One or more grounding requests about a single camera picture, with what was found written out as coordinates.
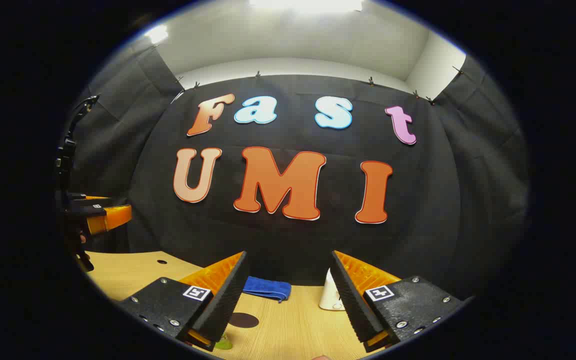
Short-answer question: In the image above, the blue towel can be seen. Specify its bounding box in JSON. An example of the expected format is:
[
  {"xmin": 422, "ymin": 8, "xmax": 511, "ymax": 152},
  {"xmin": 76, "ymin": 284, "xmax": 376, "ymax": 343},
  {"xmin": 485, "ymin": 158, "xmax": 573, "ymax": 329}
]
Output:
[{"xmin": 242, "ymin": 276, "xmax": 292, "ymax": 304}]

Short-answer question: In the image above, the dark round coaster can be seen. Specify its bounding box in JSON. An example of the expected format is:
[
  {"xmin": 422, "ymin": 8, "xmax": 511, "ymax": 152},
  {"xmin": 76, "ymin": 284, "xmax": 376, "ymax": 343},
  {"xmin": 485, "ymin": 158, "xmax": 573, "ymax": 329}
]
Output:
[{"xmin": 228, "ymin": 312, "xmax": 260, "ymax": 329}]

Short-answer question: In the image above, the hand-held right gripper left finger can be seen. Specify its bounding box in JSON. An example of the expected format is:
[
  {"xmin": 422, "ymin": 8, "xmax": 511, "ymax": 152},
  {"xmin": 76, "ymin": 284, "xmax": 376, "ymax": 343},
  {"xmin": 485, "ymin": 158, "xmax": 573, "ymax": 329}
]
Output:
[{"xmin": 117, "ymin": 251, "xmax": 249, "ymax": 352}]

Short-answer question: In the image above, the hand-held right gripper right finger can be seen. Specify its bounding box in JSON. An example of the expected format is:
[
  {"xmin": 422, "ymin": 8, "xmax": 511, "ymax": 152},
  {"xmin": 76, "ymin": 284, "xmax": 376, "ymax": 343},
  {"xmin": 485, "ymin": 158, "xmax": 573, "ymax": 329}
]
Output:
[{"xmin": 329, "ymin": 250, "xmax": 475, "ymax": 353}]

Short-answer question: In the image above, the ceiling light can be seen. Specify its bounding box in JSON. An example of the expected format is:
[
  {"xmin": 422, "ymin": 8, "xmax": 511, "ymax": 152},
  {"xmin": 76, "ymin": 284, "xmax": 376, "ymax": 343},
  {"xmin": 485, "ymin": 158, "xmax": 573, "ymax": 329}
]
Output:
[
  {"xmin": 248, "ymin": 0, "xmax": 364, "ymax": 13},
  {"xmin": 144, "ymin": 25, "xmax": 170, "ymax": 45}
]

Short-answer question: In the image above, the white toaster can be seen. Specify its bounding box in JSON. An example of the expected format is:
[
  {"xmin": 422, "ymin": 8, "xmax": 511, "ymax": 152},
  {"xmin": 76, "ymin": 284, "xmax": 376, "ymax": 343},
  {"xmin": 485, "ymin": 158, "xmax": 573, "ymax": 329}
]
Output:
[{"xmin": 319, "ymin": 267, "xmax": 346, "ymax": 312}]

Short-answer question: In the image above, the black backdrop cloth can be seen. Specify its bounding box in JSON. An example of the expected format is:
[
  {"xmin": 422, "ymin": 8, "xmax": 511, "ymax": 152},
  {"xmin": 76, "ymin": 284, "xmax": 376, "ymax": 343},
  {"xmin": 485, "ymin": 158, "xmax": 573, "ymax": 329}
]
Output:
[{"xmin": 65, "ymin": 47, "xmax": 531, "ymax": 301}]

